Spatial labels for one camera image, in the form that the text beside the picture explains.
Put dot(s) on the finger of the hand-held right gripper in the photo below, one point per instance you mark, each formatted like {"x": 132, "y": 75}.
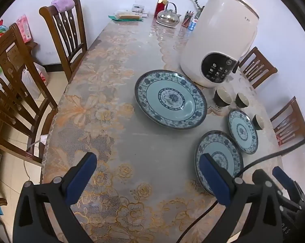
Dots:
{"x": 260, "y": 175}
{"x": 283, "y": 178}

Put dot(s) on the wooden side cabinet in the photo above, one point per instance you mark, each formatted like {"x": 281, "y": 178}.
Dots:
{"x": 30, "y": 46}

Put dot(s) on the cream soy milk maker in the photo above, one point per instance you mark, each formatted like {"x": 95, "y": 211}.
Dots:
{"x": 218, "y": 30}

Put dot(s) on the green mat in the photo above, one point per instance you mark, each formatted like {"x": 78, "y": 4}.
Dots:
{"x": 112, "y": 17}

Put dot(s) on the white plastic bag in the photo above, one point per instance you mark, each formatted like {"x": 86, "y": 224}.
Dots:
{"x": 33, "y": 81}

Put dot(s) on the steel kettle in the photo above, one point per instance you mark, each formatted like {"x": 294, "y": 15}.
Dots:
{"x": 167, "y": 17}

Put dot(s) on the small white box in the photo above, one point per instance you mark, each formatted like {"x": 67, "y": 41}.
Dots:
{"x": 137, "y": 7}

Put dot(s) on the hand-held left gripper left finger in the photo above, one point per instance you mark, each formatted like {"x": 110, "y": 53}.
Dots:
{"x": 81, "y": 174}

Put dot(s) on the pencil holder with pencils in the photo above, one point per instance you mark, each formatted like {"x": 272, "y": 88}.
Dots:
{"x": 186, "y": 21}

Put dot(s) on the wooden chair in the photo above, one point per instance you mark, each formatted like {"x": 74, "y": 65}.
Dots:
{"x": 66, "y": 43}
{"x": 292, "y": 121}
{"x": 15, "y": 86}
{"x": 256, "y": 65}

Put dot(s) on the white power strip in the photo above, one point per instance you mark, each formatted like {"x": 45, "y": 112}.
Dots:
{"x": 43, "y": 139}

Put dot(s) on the red bottle with gold cap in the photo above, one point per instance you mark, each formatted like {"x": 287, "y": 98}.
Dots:
{"x": 161, "y": 6}

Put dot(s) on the dark ceramic bowl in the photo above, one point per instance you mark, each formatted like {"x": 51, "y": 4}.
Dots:
{"x": 222, "y": 98}
{"x": 241, "y": 100}
{"x": 257, "y": 122}

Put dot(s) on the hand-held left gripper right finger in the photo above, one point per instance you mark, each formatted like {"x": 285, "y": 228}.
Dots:
{"x": 215, "y": 179}

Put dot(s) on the purple cloth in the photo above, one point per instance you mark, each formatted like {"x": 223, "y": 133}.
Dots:
{"x": 62, "y": 3}

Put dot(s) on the blue and white box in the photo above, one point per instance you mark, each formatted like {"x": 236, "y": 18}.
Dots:
{"x": 192, "y": 25}

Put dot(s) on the brown flat packet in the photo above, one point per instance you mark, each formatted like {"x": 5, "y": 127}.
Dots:
{"x": 127, "y": 15}

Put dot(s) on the small blue floral plate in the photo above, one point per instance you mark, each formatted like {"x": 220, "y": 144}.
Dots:
{"x": 243, "y": 131}
{"x": 218, "y": 144}

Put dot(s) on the pink packet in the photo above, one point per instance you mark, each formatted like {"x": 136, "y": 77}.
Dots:
{"x": 24, "y": 29}

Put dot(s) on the shelf of assorted boxes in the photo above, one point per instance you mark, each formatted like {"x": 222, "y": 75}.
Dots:
{"x": 14, "y": 55}

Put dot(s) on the large blue floral plate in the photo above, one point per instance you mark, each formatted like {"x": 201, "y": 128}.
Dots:
{"x": 170, "y": 98}

